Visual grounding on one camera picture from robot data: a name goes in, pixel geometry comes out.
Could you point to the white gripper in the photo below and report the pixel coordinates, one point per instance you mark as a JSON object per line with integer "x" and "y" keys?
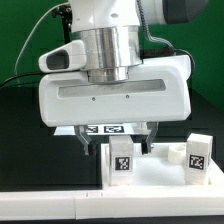
{"x": 155, "y": 91}

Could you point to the white marker base sheet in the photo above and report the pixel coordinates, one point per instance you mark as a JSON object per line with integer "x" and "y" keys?
{"x": 107, "y": 129}

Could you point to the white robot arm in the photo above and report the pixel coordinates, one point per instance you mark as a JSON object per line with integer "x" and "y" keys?
{"x": 101, "y": 77}

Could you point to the white L-shaped obstacle fence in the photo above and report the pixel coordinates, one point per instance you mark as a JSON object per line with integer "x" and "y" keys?
{"x": 155, "y": 201}

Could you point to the white square tabletop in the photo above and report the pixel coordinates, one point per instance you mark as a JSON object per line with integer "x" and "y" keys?
{"x": 164, "y": 166}

